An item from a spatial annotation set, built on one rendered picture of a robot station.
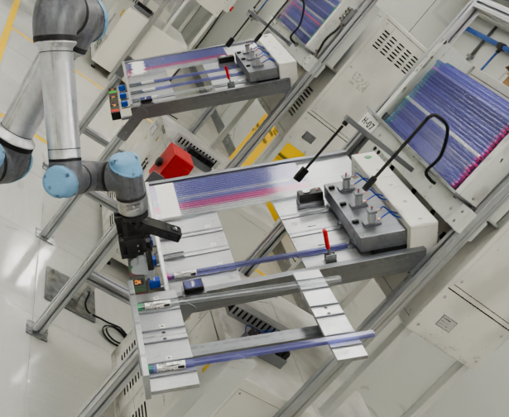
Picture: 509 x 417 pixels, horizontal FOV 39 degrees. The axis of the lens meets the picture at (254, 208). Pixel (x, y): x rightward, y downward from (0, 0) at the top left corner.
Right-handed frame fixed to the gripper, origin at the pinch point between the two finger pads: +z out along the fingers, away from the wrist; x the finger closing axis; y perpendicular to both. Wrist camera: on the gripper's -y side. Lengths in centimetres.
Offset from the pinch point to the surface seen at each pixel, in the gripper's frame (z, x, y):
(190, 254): 2.6, -11.1, -11.3
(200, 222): 2.6, -28.5, -16.8
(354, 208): -4, -10, -60
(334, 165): 2, -52, -67
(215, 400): 14.9, 35.6, -9.5
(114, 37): 55, -460, -1
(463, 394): 146, -74, -136
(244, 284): 1.4, 9.8, -22.8
